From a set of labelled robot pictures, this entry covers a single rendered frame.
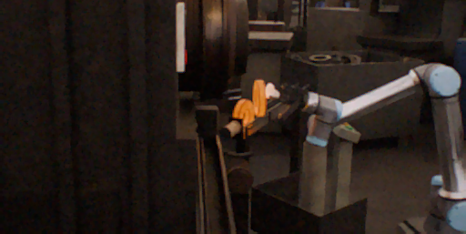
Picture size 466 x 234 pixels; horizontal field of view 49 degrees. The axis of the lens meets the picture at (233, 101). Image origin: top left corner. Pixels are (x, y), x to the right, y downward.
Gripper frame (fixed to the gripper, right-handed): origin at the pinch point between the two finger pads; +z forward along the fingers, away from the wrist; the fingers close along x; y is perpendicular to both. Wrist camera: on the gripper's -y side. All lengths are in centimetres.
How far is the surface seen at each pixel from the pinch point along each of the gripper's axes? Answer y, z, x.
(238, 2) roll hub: 34, 24, 36
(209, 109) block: -10.8, 20.1, 9.2
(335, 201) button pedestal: -50, -64, -35
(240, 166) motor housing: -32.4, -0.5, 4.5
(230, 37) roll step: 22, 24, 47
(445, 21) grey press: 82, -215, -280
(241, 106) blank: -9.6, 4.2, -10.5
